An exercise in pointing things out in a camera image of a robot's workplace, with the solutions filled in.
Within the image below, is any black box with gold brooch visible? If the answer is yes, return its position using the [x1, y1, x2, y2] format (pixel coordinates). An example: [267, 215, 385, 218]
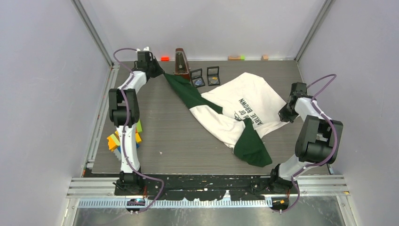
[207, 66, 221, 86]

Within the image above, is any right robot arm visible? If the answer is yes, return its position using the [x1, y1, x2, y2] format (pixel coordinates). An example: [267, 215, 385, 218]
[268, 82, 343, 193]

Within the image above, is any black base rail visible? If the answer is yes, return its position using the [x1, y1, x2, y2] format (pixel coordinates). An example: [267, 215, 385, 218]
[113, 173, 297, 201]

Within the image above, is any black box with blue brooch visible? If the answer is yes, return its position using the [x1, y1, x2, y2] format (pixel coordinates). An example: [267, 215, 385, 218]
[190, 68, 205, 88]

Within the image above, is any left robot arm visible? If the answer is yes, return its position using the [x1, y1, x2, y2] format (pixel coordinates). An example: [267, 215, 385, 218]
[108, 47, 164, 193]

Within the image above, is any green and white t-shirt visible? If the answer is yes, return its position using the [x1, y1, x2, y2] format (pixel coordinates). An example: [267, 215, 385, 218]
[165, 73, 286, 167]

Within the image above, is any brown wooden metronome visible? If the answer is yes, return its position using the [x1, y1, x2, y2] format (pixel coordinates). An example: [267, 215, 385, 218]
[174, 48, 191, 81]

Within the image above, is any tan and green block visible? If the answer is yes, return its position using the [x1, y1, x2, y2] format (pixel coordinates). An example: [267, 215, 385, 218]
[228, 55, 246, 61]

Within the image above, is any light green wooden block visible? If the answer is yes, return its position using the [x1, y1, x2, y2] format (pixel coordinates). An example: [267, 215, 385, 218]
[136, 120, 143, 133]

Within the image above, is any pile of colourful toy bricks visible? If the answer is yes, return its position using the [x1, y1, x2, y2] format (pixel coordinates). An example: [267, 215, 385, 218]
[107, 131, 142, 161]

